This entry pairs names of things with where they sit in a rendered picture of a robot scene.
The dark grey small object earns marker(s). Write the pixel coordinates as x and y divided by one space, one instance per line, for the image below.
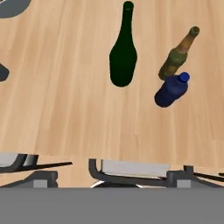
3 73

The brown olive glass bottle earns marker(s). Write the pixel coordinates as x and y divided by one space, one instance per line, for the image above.
176 57

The dark framed grey panel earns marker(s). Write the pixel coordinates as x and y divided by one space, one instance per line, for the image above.
132 169
14 162

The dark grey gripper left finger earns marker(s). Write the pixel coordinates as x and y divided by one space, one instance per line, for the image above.
43 176

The blue plastic bottle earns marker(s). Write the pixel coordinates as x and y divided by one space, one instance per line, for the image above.
171 90

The grey round object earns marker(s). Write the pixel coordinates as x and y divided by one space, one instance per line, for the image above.
11 7

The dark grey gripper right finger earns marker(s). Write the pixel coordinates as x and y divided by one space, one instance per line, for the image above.
180 176

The thin black bar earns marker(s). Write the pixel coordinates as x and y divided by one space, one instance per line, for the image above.
210 176
55 165

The dark green glass bottle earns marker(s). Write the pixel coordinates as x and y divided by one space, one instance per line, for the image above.
123 61

